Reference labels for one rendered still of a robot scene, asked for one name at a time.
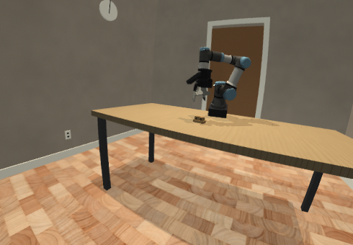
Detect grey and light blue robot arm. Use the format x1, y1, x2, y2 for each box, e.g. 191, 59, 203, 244
186, 47, 251, 110

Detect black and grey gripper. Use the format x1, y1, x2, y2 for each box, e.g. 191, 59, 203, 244
193, 68, 213, 102

